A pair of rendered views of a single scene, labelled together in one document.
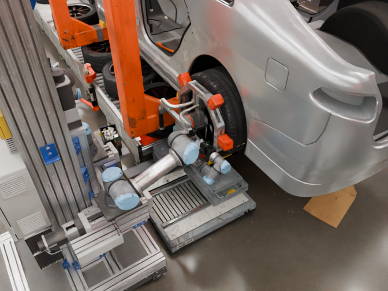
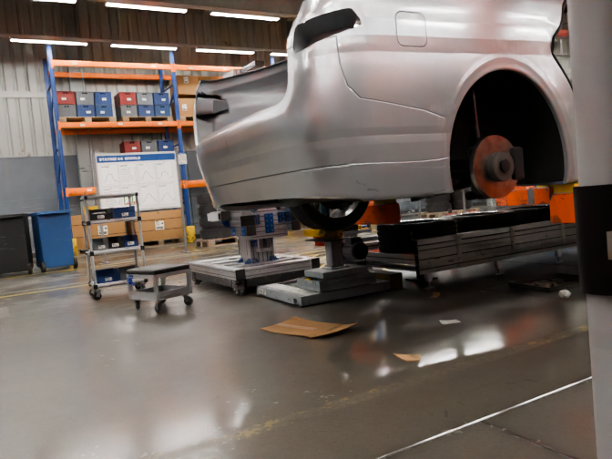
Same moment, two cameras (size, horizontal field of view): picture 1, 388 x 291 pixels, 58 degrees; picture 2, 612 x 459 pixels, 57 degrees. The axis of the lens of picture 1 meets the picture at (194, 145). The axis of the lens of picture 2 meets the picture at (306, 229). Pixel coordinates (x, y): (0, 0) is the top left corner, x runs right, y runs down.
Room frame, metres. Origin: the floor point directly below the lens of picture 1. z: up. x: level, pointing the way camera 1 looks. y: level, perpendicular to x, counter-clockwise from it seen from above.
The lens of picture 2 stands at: (2.31, -4.54, 0.77)
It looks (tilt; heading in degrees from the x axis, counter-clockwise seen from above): 3 degrees down; 94
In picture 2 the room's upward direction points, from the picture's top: 5 degrees counter-clockwise
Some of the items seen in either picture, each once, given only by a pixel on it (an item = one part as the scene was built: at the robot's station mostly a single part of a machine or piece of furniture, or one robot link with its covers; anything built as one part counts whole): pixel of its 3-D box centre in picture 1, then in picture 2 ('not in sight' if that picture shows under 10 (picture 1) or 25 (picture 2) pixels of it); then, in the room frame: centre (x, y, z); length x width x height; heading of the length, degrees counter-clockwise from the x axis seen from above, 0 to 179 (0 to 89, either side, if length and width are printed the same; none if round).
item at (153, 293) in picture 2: not in sight; (159, 287); (0.73, -0.05, 0.17); 0.43 x 0.36 x 0.34; 143
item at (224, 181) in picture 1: (215, 161); (334, 255); (2.18, -0.19, 0.32); 0.40 x 0.30 x 0.28; 32
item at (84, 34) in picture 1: (93, 26); (532, 187); (4.17, 1.23, 0.69); 0.52 x 0.17 x 0.35; 122
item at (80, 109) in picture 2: not in sight; (225, 148); (-0.70, 10.10, 2.30); 8.30 x 1.23 x 4.60; 34
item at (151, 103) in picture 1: (169, 103); (372, 203); (2.53, 0.21, 0.69); 0.52 x 0.17 x 0.35; 122
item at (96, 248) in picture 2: not in sight; (114, 245); (-0.02, 0.89, 0.50); 0.53 x 0.42 x 1.00; 32
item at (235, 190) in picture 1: (215, 177); (336, 280); (2.18, -0.19, 0.13); 0.50 x 0.36 x 0.10; 32
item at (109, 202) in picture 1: (116, 193); not in sight; (1.35, 0.45, 0.87); 0.15 x 0.15 x 0.10
